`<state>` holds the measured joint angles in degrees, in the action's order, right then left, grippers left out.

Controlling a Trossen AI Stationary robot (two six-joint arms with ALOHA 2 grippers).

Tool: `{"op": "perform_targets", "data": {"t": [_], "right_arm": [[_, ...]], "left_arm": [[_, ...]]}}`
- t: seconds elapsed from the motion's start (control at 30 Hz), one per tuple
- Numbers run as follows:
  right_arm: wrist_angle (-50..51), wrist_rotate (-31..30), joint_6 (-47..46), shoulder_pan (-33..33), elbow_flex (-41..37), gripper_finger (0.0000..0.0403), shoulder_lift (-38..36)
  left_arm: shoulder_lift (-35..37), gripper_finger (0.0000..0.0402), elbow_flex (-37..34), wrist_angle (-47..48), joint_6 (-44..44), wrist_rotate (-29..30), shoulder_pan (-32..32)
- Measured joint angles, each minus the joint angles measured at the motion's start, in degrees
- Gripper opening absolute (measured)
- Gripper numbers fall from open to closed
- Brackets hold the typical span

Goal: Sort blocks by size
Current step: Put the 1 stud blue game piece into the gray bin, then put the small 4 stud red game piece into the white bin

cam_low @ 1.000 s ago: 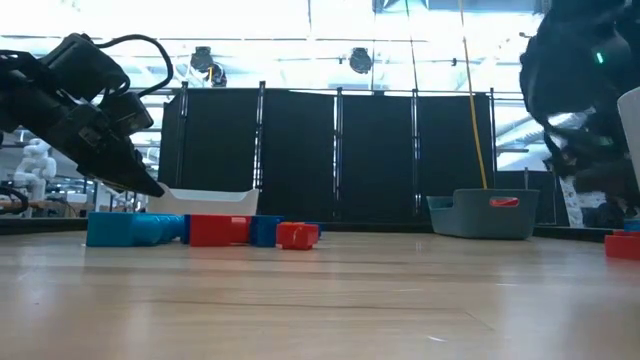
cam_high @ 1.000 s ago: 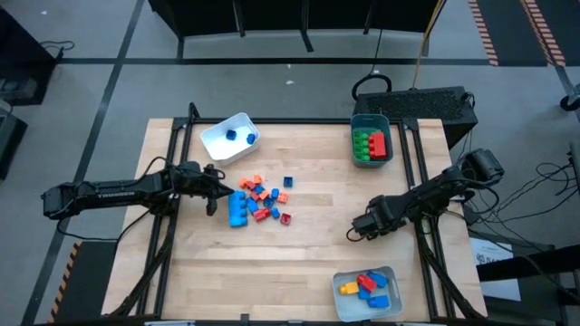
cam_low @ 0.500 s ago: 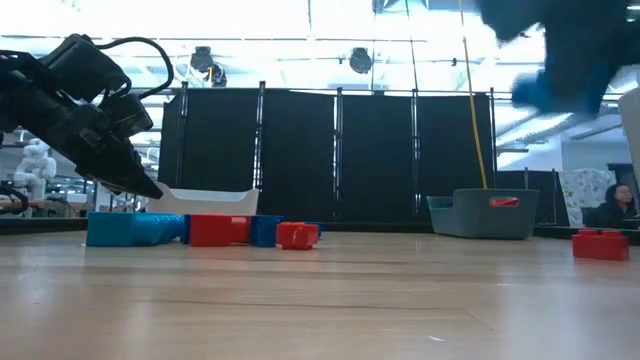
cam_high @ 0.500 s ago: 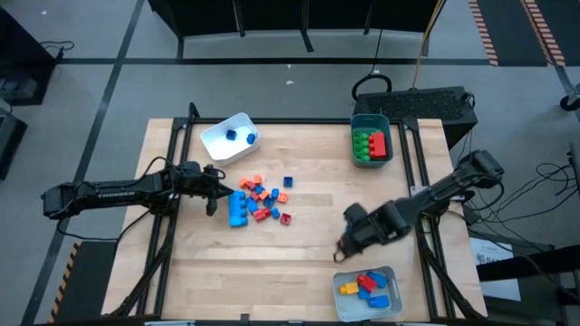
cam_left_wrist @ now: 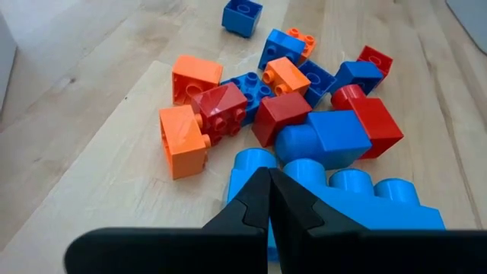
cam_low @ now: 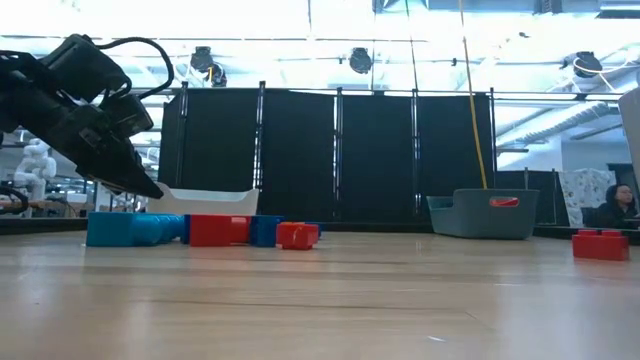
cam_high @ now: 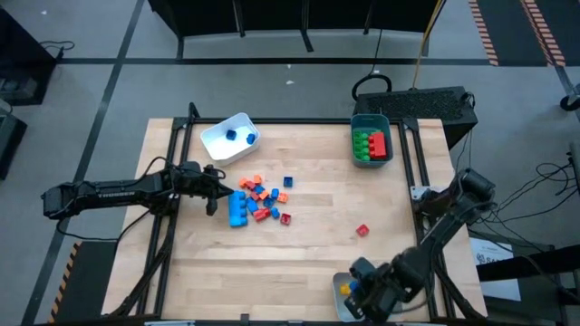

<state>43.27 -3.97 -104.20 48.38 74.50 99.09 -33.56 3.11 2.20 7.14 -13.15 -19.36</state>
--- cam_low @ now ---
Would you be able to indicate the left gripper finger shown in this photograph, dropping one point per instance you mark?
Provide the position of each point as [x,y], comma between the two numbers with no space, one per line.
[132,177]

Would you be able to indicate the large blue toy block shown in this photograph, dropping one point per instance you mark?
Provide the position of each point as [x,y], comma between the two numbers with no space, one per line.
[120,230]

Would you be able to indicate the medium blue rounded block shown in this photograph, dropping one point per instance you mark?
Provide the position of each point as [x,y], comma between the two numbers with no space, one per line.
[186,230]

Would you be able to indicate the white plastic bin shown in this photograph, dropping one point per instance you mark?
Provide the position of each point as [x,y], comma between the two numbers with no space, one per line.
[210,205]

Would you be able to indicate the medium red toy block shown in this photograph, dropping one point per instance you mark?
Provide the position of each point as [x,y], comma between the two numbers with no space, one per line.
[600,247]
[215,231]

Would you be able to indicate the small blue toy cube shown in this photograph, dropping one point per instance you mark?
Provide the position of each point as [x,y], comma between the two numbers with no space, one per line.
[262,231]
[321,229]

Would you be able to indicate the small red toy cube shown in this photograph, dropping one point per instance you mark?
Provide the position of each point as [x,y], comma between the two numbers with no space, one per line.
[297,236]

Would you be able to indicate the light grey plastic bin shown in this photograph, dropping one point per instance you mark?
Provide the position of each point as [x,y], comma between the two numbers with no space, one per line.
[632,130]

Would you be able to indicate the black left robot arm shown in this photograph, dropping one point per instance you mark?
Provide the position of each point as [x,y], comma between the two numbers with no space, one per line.
[75,65]

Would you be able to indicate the black folding partition screen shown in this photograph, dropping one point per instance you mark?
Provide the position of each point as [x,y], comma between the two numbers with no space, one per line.
[300,150]

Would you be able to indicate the teal plastic bin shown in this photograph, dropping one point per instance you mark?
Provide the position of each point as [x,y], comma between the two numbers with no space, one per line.
[465,220]

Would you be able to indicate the low black partition panel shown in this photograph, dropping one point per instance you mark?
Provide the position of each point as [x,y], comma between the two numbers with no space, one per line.
[530,200]

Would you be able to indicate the white patterned cloth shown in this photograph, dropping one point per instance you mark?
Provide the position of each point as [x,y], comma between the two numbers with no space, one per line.
[582,190]

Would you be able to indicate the person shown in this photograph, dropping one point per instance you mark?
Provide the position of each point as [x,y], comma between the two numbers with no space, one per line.
[620,212]

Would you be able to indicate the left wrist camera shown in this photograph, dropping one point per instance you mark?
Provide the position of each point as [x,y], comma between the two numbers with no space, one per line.
[131,115]

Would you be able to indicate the white ventilation duct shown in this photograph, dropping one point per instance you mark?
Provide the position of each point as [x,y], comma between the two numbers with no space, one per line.
[565,120]

